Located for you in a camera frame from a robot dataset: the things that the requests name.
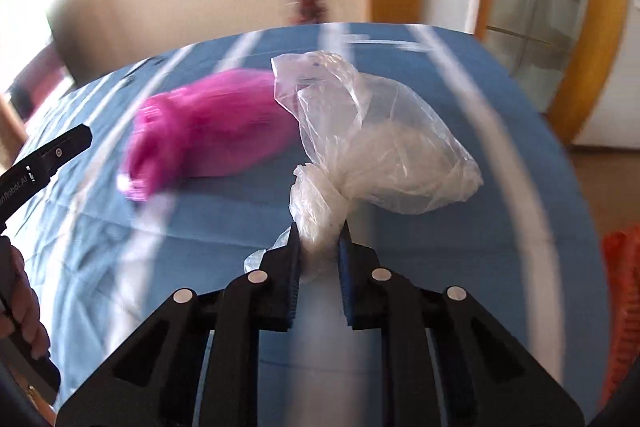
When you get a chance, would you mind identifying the red plastic bin liner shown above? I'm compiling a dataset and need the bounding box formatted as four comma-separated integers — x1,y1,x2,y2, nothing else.
597,229,640,415

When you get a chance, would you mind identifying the magenta plastic bag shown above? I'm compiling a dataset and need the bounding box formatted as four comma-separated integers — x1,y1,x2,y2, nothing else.
117,68,301,202

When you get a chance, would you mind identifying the clear plastic bag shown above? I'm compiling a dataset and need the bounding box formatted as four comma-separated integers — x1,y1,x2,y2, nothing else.
244,50,483,280

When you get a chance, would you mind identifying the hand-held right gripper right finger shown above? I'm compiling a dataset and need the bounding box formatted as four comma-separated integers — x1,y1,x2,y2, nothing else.
337,222,586,427

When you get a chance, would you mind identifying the wooden door frame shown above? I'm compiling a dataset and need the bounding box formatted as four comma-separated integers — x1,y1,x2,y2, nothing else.
367,0,628,145

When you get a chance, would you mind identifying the person's left hand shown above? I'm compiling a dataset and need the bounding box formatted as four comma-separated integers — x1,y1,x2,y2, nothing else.
0,236,52,360

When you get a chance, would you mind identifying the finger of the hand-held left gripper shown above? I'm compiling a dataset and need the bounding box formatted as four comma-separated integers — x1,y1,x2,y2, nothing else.
37,124,93,172

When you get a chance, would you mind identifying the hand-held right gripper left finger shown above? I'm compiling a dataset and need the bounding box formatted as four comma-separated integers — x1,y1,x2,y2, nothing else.
57,223,303,427

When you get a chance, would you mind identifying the blue striped tablecloth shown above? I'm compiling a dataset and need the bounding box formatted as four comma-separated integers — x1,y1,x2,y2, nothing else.
0,23,611,427

